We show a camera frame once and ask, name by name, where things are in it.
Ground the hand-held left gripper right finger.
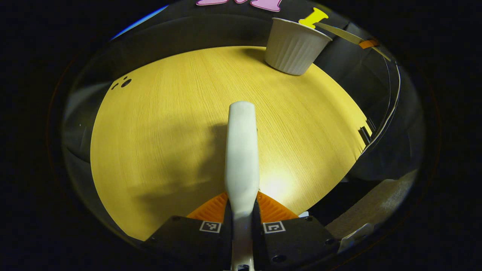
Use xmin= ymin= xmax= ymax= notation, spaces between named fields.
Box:
xmin=252 ymin=191 xmax=340 ymax=271

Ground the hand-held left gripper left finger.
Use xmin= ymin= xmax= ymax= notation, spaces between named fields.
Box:
xmin=142 ymin=191 xmax=233 ymax=271

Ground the grey plastic dustpan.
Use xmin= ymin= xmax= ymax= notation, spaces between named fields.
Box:
xmin=314 ymin=22 xmax=392 ymax=62

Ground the white ribbed garbage bin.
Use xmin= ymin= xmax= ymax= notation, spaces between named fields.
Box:
xmin=264 ymin=18 xmax=333 ymax=76

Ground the small grey broom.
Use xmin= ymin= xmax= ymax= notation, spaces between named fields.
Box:
xmin=225 ymin=101 xmax=260 ymax=271

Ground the wooden desktop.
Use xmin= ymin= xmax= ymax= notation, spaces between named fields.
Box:
xmin=90 ymin=46 xmax=373 ymax=241

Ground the person's grey knit clothing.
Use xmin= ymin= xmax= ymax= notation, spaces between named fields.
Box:
xmin=326 ymin=169 xmax=419 ymax=241

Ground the black desk edge clamp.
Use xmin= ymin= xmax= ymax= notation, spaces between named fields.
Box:
xmin=358 ymin=119 xmax=374 ymax=145

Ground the white cable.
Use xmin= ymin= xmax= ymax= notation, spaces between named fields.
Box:
xmin=361 ymin=62 xmax=401 ymax=155

